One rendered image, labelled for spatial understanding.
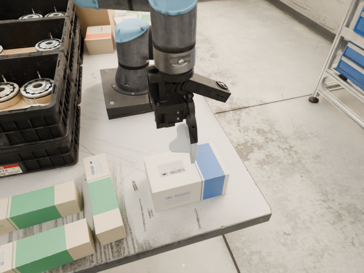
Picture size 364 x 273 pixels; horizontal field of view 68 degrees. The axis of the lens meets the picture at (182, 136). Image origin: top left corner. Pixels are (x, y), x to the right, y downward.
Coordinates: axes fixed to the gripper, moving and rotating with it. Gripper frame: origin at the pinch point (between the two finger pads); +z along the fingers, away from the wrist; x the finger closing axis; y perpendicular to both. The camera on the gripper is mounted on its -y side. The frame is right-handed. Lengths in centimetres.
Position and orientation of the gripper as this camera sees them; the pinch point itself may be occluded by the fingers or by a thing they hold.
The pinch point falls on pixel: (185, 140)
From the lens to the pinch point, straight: 64.0
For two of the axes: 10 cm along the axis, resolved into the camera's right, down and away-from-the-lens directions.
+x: 2.9, 6.7, -6.8
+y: -9.6, 2.1, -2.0
